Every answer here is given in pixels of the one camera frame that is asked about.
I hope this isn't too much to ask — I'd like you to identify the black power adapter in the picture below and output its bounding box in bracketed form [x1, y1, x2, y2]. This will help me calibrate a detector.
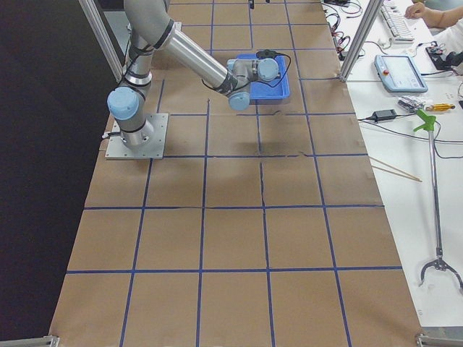
[372, 109, 397, 122]

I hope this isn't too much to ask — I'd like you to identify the brown paper table cover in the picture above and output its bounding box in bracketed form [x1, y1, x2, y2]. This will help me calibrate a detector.
[50, 1, 420, 346]

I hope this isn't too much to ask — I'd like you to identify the person's hand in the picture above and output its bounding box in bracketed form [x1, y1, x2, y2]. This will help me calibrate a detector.
[404, 2, 430, 20]

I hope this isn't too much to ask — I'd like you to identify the long metal reacher grabber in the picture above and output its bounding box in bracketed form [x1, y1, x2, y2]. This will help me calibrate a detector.
[420, 131, 462, 293]

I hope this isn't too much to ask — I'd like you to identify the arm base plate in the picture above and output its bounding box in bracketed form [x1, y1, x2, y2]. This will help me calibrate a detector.
[105, 113, 169, 160]

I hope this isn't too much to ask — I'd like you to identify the blue plastic tray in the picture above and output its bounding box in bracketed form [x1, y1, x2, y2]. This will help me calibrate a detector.
[228, 52, 291, 103]

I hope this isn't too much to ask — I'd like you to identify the aluminium frame post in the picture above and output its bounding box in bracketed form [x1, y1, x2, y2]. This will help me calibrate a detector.
[339, 0, 383, 82]

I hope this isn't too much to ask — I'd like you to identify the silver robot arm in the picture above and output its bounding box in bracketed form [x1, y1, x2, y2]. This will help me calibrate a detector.
[107, 1, 281, 150]

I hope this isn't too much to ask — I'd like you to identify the person's forearm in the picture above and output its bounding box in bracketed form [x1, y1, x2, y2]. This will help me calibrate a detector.
[427, 7, 462, 28]

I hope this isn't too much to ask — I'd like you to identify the blue teach pendant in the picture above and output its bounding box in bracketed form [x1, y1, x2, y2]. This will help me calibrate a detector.
[374, 55, 428, 93]

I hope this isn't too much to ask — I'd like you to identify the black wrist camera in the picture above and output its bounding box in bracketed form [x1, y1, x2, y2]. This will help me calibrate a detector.
[255, 49, 279, 59]

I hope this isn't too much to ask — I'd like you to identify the white keyboard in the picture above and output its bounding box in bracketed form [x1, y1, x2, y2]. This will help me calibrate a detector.
[379, 1, 415, 44]

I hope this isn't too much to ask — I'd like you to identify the green clamp tool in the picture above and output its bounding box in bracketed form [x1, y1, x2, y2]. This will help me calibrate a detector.
[413, 109, 436, 132]

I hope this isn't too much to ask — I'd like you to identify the wooden chopstick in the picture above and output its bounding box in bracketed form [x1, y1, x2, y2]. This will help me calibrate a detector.
[369, 156, 422, 182]

